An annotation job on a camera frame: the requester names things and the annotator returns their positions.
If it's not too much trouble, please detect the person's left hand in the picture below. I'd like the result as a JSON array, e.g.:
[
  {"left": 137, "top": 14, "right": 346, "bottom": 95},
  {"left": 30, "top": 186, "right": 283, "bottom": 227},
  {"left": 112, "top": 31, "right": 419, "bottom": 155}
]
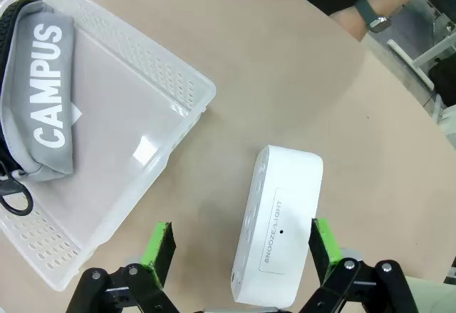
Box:
[{"left": 329, "top": 5, "right": 368, "bottom": 42}]

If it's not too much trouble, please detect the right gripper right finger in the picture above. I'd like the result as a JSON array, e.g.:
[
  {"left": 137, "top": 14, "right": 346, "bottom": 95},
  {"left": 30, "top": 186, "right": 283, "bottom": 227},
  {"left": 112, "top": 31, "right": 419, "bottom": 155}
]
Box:
[{"left": 297, "top": 217, "right": 434, "bottom": 313}]

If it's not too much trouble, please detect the white perforated plastic basket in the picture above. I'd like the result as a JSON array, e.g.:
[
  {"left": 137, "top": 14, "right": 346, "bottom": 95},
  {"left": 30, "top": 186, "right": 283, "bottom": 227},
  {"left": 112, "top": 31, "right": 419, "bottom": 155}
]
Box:
[{"left": 0, "top": 0, "right": 217, "bottom": 292}]

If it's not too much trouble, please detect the black wrist watch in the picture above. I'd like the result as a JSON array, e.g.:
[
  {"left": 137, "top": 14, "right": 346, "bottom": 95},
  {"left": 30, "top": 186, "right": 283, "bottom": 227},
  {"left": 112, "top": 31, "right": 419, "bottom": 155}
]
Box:
[{"left": 354, "top": 0, "right": 392, "bottom": 34}]

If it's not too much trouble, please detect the white digital alarm clock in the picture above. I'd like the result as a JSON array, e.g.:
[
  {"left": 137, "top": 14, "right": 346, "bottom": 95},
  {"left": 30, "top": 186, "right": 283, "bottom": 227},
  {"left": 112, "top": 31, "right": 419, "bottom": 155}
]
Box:
[{"left": 231, "top": 144, "right": 324, "bottom": 307}]

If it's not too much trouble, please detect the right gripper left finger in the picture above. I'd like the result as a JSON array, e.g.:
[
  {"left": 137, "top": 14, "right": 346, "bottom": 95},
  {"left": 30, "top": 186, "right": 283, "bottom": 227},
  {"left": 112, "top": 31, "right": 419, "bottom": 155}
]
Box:
[{"left": 66, "top": 221, "right": 195, "bottom": 313}]

